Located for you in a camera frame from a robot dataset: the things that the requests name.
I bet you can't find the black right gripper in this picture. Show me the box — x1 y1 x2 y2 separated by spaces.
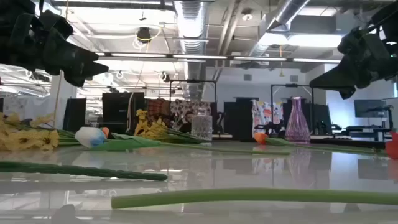
309 27 398 100

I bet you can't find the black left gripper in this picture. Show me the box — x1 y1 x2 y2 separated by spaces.
0 10 109 88

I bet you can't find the purple glass vase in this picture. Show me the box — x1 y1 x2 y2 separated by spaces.
284 96 311 144

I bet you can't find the white blue artificial tulip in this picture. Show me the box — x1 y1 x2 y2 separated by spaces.
74 126 292 156

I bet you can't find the red artificial flower bunch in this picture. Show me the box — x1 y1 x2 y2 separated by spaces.
384 130 398 160
0 161 169 182

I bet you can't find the yellow artificial flower bunch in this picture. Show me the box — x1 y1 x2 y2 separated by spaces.
0 112 77 152
134 108 212 144

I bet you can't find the clear glass vase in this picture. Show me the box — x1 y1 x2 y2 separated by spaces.
191 108 213 141

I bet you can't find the green stem foreground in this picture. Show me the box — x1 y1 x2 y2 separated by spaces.
111 187 398 210

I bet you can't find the black monitor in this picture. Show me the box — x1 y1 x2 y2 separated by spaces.
354 99 388 118

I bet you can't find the black partition panel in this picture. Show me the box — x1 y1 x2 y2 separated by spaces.
63 98 87 132

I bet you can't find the white curtain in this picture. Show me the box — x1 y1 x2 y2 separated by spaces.
2 96 65 125

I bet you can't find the wide black panel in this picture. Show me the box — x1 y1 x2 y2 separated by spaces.
101 92 146 134

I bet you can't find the round black ceiling device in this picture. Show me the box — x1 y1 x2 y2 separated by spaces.
136 27 152 44

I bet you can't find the white floral cloth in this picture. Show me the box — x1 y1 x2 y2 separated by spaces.
251 99 284 138

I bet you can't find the red orange patterned cloth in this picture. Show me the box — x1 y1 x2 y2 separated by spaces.
146 98 171 125

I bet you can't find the black cabinet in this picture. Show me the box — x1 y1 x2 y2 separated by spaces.
223 98 253 141

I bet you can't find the dotted floral cloth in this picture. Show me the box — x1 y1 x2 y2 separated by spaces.
169 99 213 130

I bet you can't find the person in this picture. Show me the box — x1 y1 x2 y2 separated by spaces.
178 111 195 134

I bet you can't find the long overhead light bar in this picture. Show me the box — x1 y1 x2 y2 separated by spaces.
95 52 343 64

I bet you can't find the black metal frame stand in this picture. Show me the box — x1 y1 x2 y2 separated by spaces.
169 79 218 138
270 83 315 138

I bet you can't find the black aluminium table frame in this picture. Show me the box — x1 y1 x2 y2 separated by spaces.
214 136 386 149

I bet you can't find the smooth silver ventilation duct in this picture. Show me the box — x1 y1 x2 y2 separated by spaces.
248 0 312 57

